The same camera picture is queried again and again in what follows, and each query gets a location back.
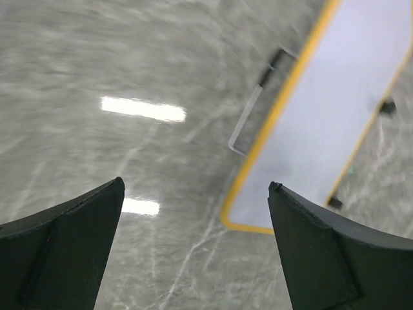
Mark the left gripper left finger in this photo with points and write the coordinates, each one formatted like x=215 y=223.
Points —
x=56 y=258

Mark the wire whiteboard stand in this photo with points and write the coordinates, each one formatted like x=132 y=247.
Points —
x=387 y=107

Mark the yellow framed whiteboard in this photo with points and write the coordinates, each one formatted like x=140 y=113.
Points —
x=325 y=108

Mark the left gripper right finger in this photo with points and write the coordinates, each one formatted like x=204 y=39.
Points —
x=331 y=262

